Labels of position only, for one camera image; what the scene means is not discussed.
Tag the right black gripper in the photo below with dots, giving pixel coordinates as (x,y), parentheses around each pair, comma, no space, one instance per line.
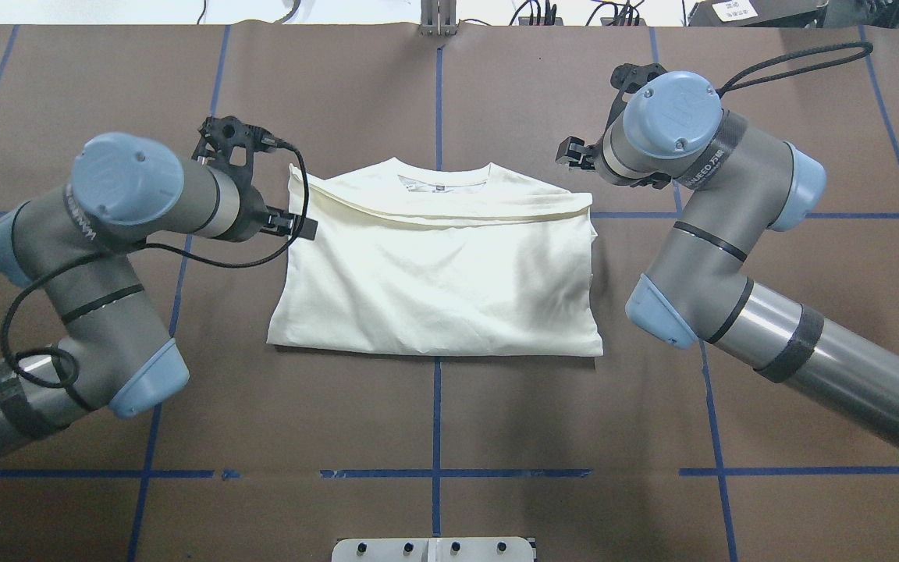
(591,158)

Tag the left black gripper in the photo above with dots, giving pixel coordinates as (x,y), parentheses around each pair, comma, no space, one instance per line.
(250,212)

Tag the cream long-sleeve cat shirt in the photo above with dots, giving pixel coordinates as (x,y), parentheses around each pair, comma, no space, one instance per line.
(411,261)

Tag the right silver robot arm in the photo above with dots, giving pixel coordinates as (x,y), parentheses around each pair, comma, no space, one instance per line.
(670,127)

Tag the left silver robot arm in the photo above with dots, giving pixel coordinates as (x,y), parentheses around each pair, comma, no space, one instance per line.
(82,334)

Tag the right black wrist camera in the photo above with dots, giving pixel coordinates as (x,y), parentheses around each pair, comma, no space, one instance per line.
(628,79)

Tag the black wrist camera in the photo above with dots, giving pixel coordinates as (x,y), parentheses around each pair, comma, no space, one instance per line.
(228,145)
(628,79)

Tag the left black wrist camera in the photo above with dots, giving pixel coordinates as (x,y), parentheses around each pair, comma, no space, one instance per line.
(228,145)

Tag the aluminium frame post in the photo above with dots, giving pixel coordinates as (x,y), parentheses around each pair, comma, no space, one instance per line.
(438,18)

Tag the white mounting base plate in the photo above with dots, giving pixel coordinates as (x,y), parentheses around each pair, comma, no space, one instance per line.
(491,548)

